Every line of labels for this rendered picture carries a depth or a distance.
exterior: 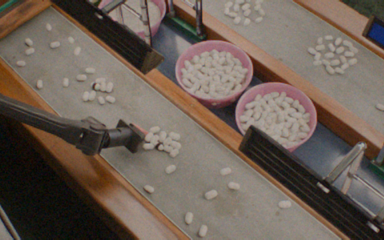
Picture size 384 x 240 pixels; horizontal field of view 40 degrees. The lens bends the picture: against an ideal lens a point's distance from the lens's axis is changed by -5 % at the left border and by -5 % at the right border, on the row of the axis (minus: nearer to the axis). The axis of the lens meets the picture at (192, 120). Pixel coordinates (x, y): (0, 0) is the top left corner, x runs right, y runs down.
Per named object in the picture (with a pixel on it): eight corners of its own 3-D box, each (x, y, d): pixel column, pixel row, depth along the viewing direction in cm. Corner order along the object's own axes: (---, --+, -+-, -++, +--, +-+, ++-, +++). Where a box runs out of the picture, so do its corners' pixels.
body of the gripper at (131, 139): (123, 117, 173) (107, 119, 167) (145, 136, 169) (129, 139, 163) (116, 135, 176) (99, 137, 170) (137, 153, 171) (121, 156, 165)
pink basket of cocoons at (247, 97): (278, 179, 176) (281, 164, 168) (218, 131, 187) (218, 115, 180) (327, 129, 186) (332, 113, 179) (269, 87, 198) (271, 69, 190)
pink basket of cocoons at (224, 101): (235, 125, 189) (236, 109, 181) (164, 101, 195) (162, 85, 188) (261, 70, 202) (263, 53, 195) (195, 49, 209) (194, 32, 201)
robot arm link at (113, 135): (105, 152, 161) (110, 135, 159) (89, 141, 164) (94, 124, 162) (120, 150, 166) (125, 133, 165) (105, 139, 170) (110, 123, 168)
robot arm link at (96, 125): (86, 156, 157) (95, 129, 155) (61, 138, 162) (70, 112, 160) (113, 155, 167) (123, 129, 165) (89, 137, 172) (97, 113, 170)
